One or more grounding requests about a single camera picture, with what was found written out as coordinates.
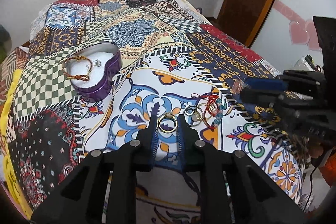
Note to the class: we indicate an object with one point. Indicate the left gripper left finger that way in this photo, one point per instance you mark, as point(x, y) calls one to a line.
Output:
point(146, 152)

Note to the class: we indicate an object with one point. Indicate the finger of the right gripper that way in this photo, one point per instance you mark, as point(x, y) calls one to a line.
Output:
point(262, 100)
point(265, 83)

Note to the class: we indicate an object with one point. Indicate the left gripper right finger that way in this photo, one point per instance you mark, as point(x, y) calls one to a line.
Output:
point(188, 151)

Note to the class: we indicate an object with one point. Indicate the silver ring bangle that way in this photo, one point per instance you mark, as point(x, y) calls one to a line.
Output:
point(194, 115)

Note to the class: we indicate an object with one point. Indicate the gold ring bangle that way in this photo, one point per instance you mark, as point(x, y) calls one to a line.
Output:
point(167, 123)

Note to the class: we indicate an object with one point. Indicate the purple heart-shaped tin box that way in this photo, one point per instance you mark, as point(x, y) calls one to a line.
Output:
point(93, 84)

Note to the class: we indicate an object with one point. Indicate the silver charm trinket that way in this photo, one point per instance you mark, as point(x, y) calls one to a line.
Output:
point(97, 63)

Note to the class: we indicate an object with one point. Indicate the patchwork patterned bed cover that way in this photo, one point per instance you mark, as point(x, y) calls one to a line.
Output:
point(172, 57)

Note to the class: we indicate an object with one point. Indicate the yellow cloth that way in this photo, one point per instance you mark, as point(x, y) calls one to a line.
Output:
point(14, 190)

